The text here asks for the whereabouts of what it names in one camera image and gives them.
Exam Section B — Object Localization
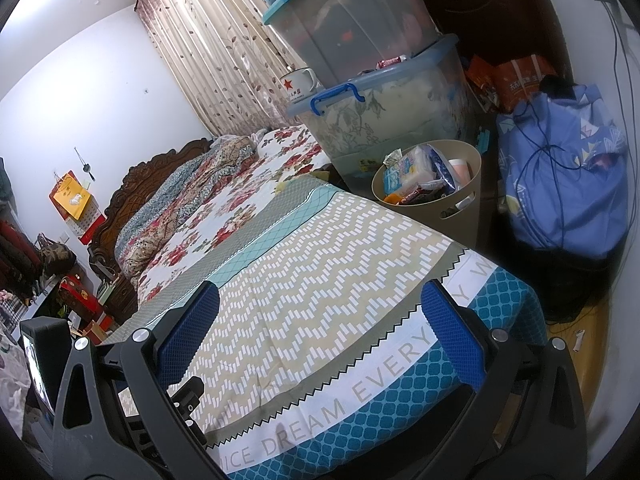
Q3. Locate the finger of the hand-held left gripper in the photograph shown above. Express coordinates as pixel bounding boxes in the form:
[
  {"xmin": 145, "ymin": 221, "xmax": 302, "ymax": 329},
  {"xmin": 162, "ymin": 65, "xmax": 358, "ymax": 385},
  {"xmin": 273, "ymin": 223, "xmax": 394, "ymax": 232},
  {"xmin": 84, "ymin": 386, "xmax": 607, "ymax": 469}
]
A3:
[{"xmin": 169, "ymin": 376, "xmax": 208, "ymax": 453}]

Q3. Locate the brown handbag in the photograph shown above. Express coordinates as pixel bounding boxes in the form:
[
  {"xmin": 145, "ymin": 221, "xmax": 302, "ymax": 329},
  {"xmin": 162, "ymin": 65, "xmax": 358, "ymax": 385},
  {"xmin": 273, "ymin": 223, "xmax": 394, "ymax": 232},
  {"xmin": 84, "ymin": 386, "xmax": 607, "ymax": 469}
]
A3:
[{"xmin": 35, "ymin": 232, "xmax": 77, "ymax": 273}]

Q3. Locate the dark blue packet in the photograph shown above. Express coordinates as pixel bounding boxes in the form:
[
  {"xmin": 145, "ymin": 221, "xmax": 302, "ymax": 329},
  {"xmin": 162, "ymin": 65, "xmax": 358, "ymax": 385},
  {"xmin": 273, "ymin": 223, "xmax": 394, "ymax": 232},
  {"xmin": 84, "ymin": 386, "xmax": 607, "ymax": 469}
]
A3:
[{"xmin": 427, "ymin": 145, "xmax": 461, "ymax": 191}]

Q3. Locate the yellow paper bag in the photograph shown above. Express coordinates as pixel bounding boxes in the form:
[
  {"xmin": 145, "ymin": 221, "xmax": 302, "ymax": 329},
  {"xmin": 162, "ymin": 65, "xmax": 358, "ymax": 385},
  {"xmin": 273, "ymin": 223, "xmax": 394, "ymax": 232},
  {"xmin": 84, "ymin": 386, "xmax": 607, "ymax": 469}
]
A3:
[{"xmin": 49, "ymin": 172, "xmax": 93, "ymax": 221}]

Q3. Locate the white enamel mug red star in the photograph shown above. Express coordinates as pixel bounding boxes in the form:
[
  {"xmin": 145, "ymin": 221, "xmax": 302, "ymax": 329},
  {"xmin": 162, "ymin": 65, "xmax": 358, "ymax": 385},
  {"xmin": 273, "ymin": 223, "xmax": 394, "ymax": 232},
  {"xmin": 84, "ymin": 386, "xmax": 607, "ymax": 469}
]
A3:
[{"xmin": 278, "ymin": 67, "xmax": 319, "ymax": 103}]

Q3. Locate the red wall calendar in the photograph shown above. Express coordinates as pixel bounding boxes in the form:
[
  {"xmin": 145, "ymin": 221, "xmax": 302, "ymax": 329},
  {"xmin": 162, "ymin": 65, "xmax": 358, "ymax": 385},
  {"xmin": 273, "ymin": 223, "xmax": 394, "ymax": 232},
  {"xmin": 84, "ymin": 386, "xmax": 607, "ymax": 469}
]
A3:
[{"xmin": 67, "ymin": 205, "xmax": 108, "ymax": 246}]

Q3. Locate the storage shelf with bags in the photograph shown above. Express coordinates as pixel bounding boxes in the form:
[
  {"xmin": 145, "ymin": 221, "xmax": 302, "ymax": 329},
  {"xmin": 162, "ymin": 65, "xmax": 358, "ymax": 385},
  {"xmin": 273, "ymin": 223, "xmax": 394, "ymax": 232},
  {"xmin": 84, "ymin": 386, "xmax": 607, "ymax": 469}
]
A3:
[{"xmin": 0, "ymin": 217, "xmax": 56, "ymax": 321}]

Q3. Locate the red gift box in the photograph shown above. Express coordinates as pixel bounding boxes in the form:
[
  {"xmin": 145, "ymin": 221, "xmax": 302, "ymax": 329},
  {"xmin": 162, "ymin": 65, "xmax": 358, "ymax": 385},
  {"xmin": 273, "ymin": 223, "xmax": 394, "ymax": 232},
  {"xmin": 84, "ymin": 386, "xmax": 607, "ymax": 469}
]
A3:
[{"xmin": 57, "ymin": 275, "xmax": 101, "ymax": 316}]

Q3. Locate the floral bedsheet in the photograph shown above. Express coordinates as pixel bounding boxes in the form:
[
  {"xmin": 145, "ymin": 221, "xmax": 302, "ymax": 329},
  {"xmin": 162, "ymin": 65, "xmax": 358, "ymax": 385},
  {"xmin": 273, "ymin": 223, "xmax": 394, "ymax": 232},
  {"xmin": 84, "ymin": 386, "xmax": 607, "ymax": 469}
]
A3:
[{"xmin": 135, "ymin": 127, "xmax": 333, "ymax": 306}]

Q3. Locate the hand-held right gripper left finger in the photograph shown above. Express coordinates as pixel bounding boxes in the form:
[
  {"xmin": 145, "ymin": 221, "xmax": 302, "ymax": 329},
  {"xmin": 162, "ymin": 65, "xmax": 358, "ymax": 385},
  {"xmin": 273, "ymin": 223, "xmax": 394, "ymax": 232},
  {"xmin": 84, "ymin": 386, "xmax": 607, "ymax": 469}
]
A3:
[{"xmin": 52, "ymin": 280, "xmax": 221, "ymax": 480}]

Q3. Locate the beige waste bin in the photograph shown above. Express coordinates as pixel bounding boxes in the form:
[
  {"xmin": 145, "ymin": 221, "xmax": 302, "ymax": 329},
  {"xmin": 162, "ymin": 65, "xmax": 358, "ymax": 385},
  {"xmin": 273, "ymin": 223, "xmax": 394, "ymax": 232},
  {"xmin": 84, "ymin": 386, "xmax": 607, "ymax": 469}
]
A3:
[{"xmin": 371, "ymin": 139, "xmax": 482, "ymax": 251}]

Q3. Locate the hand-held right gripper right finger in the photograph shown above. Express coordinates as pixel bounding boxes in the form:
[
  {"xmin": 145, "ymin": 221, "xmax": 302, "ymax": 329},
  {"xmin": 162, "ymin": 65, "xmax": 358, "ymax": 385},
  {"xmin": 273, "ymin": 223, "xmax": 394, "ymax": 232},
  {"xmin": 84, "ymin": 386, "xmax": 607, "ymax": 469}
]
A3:
[{"xmin": 420, "ymin": 280, "xmax": 588, "ymax": 480}]

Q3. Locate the blue cloth bundle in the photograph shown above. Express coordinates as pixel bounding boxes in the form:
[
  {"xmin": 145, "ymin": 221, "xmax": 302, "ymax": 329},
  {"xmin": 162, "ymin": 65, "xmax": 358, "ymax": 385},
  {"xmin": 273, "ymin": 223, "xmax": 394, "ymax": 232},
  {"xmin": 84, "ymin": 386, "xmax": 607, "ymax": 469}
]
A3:
[{"xmin": 495, "ymin": 82, "xmax": 630, "ymax": 261}]

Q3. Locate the dark brown wardrobe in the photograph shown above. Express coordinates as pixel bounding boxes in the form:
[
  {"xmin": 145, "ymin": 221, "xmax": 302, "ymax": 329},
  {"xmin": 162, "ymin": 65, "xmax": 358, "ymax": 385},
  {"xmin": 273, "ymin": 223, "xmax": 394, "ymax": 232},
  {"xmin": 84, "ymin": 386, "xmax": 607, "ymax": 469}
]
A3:
[{"xmin": 405, "ymin": 0, "xmax": 576, "ymax": 126}]

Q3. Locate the dark red snack wrapper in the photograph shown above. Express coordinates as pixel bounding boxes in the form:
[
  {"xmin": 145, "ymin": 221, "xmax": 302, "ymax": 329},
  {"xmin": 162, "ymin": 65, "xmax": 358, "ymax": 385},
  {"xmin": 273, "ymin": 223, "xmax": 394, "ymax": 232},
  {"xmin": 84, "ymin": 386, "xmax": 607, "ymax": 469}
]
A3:
[{"xmin": 402, "ymin": 182, "xmax": 443, "ymax": 206}]

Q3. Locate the carved wooden headboard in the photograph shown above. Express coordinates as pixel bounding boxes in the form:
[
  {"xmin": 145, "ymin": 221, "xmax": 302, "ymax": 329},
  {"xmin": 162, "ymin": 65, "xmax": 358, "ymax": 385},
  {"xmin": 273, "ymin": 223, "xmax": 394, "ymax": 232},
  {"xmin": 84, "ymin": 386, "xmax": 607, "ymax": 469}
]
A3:
[{"xmin": 87, "ymin": 137, "xmax": 216, "ymax": 281}]

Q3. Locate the clear storage box blue handle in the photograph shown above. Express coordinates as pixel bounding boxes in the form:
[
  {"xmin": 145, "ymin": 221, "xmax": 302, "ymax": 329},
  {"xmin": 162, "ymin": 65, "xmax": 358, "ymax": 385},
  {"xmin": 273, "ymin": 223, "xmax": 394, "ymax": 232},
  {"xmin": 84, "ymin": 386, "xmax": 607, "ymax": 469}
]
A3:
[{"xmin": 286, "ymin": 34, "xmax": 481, "ymax": 191}]

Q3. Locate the zigzag patterned blanket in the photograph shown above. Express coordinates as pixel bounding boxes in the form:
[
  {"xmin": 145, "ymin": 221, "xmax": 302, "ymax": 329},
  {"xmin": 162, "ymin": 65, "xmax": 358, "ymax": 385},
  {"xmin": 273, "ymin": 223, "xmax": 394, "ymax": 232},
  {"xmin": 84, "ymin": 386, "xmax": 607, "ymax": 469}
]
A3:
[{"xmin": 95, "ymin": 177, "xmax": 548, "ymax": 480}]

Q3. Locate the white and blue tissue pack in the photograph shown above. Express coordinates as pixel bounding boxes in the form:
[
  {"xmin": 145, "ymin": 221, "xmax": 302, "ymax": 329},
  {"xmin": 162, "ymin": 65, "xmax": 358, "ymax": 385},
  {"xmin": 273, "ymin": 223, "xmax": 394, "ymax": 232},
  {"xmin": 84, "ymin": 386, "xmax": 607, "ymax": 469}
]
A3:
[{"xmin": 385, "ymin": 152, "xmax": 438, "ymax": 196}]

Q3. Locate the black cable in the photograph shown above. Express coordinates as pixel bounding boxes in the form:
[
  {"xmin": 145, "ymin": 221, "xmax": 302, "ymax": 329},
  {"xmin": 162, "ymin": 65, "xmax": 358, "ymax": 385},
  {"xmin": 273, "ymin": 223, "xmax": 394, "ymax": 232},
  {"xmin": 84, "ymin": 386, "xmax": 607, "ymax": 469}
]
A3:
[{"xmin": 510, "ymin": 0, "xmax": 633, "ymax": 251}]

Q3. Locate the floral curtain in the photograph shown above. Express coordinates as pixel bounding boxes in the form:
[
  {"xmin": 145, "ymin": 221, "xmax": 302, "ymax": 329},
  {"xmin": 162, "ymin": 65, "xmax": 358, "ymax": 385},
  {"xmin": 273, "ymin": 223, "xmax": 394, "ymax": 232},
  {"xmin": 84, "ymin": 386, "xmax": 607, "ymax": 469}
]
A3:
[{"xmin": 135, "ymin": 0, "xmax": 331, "ymax": 138}]

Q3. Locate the brown paper bag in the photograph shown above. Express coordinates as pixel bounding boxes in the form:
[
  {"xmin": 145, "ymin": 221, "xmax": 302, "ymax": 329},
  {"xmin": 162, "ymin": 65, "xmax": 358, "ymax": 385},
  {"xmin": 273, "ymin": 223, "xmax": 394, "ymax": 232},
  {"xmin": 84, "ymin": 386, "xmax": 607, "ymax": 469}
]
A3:
[{"xmin": 80, "ymin": 317, "xmax": 118, "ymax": 343}]

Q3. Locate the orange carton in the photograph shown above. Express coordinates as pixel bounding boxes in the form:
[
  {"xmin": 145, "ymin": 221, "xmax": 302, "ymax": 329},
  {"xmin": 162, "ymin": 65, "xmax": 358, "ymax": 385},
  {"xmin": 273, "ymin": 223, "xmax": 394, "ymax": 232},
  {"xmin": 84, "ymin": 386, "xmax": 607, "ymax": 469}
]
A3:
[
  {"xmin": 465, "ymin": 55, "xmax": 498, "ymax": 111},
  {"xmin": 492, "ymin": 54, "xmax": 558, "ymax": 113}
]

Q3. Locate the dark wooden nightstand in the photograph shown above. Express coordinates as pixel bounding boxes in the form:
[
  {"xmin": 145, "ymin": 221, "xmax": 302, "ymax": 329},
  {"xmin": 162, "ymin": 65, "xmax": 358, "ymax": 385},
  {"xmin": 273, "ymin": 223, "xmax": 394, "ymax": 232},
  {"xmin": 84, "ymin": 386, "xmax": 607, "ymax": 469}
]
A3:
[{"xmin": 97, "ymin": 280, "xmax": 138, "ymax": 326}]

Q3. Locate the folded patchwork quilt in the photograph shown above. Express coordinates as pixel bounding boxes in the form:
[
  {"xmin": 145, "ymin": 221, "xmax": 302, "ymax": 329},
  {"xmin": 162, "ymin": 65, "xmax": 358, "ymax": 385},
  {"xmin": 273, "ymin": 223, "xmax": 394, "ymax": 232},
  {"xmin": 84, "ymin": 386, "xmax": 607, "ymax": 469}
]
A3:
[{"xmin": 114, "ymin": 132, "xmax": 261, "ymax": 281}]

